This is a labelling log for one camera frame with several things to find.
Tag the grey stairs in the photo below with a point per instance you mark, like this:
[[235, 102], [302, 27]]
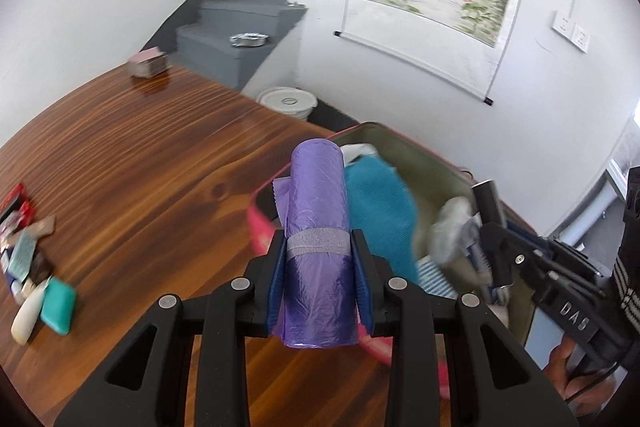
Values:
[[235, 17]]

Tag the clear plastic bag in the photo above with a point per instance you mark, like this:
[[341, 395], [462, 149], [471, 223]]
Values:
[[452, 222]]

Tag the purple trash bag roll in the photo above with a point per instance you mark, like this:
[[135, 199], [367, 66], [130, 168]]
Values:
[[315, 207]]

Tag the person's right hand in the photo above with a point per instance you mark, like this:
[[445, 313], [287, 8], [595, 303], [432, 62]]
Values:
[[560, 367]]

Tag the white bucket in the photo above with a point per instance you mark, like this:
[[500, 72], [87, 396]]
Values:
[[287, 102]]

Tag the blue cloth pouch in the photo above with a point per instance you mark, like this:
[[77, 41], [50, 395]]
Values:
[[380, 207]]

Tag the white wall socket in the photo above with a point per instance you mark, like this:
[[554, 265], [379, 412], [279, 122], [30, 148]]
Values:
[[581, 38], [562, 23]]

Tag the pale teal printed box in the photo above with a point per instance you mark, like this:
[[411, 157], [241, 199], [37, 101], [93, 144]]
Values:
[[22, 254]]

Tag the foil tray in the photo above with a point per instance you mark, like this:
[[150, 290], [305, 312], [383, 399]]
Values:
[[248, 41]]

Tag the white printed dressing packet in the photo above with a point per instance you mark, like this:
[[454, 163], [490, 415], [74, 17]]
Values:
[[360, 152]]

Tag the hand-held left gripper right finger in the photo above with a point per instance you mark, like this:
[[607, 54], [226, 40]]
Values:
[[362, 292]]

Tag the blue white striped packet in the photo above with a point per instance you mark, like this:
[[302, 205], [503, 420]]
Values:
[[435, 279]]

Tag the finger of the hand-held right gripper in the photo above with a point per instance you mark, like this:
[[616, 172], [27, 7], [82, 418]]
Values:
[[525, 238], [500, 252]]

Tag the teal soap case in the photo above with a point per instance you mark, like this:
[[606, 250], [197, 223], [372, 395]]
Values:
[[57, 307]]

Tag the red snack wrapper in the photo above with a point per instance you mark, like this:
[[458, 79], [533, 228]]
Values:
[[22, 216]]

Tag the gold cosmetic tube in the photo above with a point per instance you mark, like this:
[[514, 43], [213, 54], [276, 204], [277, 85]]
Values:
[[40, 227]]

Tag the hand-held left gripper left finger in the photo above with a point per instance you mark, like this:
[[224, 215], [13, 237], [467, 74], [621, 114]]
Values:
[[276, 287]]

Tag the cream tube with yellow cap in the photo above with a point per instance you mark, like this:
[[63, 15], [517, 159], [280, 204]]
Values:
[[30, 317]]

